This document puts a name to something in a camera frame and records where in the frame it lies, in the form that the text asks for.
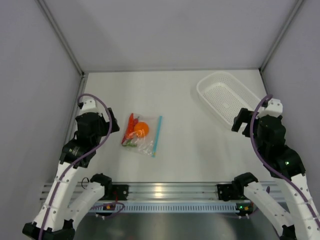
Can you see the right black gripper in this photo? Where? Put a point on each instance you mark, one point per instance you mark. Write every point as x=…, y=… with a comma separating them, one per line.
x=244, y=116

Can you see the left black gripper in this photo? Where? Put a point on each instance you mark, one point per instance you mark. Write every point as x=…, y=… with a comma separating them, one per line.
x=106, y=124

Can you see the orange fake persimmon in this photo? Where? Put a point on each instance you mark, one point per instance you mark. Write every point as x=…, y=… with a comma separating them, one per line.
x=141, y=129

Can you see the clear zip top bag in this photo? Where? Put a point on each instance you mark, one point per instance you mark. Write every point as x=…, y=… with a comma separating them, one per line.
x=147, y=145

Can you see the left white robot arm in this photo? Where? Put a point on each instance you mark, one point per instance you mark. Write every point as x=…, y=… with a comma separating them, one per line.
x=59, y=216

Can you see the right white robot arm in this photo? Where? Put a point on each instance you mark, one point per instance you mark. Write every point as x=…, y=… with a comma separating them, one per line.
x=300, y=220

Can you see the red fake chili pepper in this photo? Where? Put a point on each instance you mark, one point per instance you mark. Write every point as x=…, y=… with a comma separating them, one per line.
x=130, y=132

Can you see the white perforated plastic basket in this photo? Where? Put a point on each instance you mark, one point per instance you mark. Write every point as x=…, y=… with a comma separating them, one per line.
x=224, y=96

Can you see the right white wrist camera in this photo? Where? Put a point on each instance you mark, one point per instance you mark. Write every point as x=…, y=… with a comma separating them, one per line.
x=272, y=107

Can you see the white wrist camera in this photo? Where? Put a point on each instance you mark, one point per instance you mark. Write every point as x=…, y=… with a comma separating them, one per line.
x=89, y=106
x=272, y=107

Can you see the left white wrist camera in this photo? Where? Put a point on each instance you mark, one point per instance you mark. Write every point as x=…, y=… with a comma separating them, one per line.
x=89, y=106

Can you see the left black base bracket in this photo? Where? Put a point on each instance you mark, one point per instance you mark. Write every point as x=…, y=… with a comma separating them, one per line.
x=119, y=192

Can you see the black base bracket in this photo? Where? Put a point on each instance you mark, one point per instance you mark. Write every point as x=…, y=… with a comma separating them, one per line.
x=119, y=192
x=227, y=192

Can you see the aluminium mounting rail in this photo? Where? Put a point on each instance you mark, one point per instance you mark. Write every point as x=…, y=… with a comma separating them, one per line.
x=170, y=191

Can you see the right black base bracket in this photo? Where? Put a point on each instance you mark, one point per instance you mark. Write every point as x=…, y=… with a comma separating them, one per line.
x=227, y=192

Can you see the white slotted cable duct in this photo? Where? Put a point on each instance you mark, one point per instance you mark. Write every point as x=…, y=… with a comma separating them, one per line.
x=176, y=207

